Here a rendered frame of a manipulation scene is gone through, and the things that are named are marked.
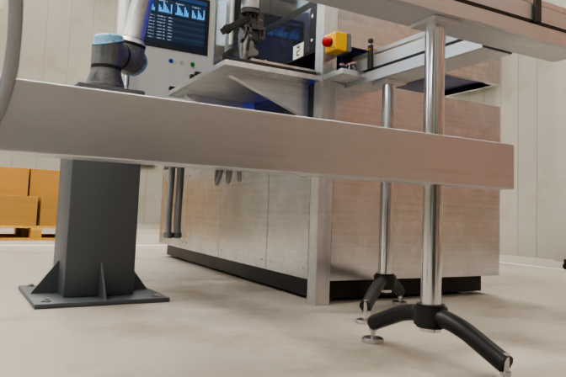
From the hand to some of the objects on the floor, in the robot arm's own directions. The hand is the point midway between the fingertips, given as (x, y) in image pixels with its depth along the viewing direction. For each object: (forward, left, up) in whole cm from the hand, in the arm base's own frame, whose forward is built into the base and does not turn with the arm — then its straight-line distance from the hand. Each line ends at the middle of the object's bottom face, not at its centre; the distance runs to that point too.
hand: (242, 61), depth 212 cm
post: (+31, -11, -92) cm, 97 cm away
